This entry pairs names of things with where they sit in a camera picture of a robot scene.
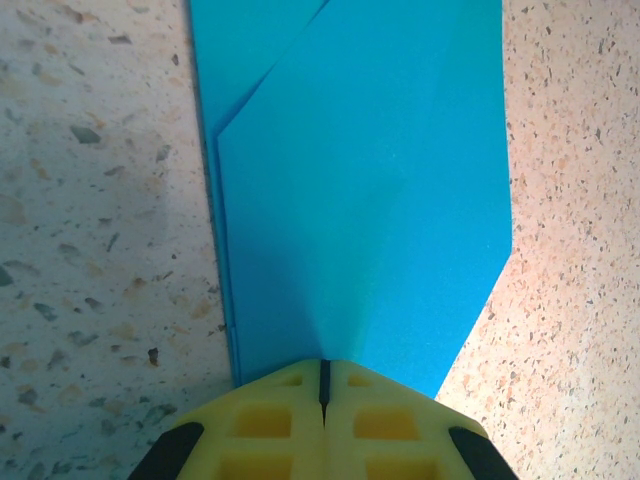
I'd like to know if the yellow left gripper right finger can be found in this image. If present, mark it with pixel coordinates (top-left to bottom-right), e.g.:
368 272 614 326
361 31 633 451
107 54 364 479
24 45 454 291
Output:
322 357 521 480

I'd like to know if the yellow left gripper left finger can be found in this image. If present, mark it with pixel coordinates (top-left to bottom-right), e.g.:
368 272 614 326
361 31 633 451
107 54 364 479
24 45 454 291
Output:
127 356 327 480

